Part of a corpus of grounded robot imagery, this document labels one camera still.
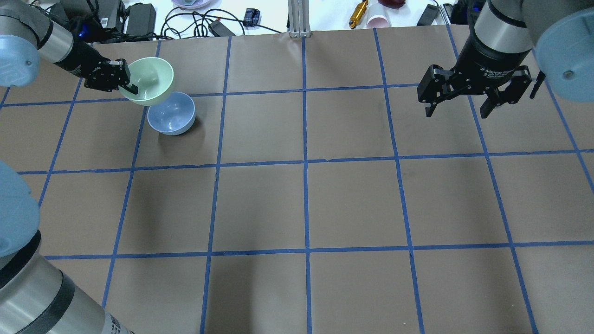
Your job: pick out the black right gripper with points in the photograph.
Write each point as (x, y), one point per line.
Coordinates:
(484, 61)

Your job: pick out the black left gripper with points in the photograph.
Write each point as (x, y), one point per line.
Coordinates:
(80, 58)

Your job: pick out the green bowl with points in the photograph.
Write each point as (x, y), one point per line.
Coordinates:
(154, 78)

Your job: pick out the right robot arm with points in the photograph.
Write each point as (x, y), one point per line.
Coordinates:
(559, 31)

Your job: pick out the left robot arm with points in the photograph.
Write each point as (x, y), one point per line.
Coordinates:
(36, 297)

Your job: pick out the blue bowl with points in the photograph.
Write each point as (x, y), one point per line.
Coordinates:
(174, 116)

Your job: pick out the black power adapter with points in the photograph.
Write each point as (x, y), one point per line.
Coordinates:
(141, 19)

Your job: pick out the purple plate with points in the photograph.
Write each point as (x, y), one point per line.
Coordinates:
(194, 4)

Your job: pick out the gold cylindrical tool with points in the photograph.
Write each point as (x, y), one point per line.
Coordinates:
(358, 14)

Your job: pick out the aluminium frame post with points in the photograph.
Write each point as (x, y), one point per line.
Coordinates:
(299, 18)

